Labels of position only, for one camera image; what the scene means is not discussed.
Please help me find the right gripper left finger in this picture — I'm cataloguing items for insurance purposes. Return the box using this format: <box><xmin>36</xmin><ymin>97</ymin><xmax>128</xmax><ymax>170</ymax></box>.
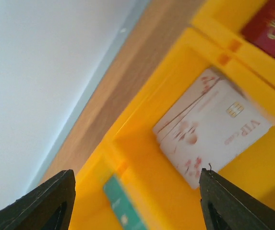
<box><xmin>0</xmin><ymin>170</ymin><xmax>76</xmax><ymax>230</ymax></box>

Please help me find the middle yellow bin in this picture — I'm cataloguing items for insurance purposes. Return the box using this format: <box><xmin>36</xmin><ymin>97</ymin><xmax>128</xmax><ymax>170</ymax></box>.
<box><xmin>101</xmin><ymin>26</ymin><xmax>275</xmax><ymax>230</ymax></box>

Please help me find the white card stack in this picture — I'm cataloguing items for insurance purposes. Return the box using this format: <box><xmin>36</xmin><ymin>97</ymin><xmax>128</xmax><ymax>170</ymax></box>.
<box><xmin>153</xmin><ymin>67</ymin><xmax>275</xmax><ymax>189</ymax></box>

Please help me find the yellow bin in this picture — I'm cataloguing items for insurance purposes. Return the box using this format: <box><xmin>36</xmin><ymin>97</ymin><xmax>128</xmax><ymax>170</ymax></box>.
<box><xmin>69</xmin><ymin>153</ymin><xmax>150</xmax><ymax>230</ymax></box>
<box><xmin>101</xmin><ymin>26</ymin><xmax>275</xmax><ymax>230</ymax></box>
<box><xmin>191</xmin><ymin>0</ymin><xmax>275</xmax><ymax>88</ymax></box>

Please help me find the teal card stack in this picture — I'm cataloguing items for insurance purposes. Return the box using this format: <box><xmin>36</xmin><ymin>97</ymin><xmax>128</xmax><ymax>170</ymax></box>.
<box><xmin>103</xmin><ymin>174</ymin><xmax>148</xmax><ymax>230</ymax></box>

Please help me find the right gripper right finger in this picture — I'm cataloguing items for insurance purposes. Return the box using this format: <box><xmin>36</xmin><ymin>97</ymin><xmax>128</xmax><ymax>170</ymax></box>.
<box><xmin>199</xmin><ymin>168</ymin><xmax>275</xmax><ymax>230</ymax></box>

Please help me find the red card stack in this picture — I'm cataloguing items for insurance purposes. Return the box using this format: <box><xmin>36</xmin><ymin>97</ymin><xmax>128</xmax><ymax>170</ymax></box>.
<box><xmin>241</xmin><ymin>0</ymin><xmax>275</xmax><ymax>59</ymax></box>

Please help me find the right yellow bin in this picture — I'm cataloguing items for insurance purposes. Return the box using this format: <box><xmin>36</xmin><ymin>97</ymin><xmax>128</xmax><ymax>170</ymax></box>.
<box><xmin>191</xmin><ymin>0</ymin><xmax>275</xmax><ymax>88</ymax></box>

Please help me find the left yellow bin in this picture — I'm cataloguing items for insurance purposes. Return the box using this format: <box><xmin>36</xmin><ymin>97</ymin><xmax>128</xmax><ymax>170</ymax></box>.
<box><xmin>69</xmin><ymin>153</ymin><xmax>150</xmax><ymax>230</ymax></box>

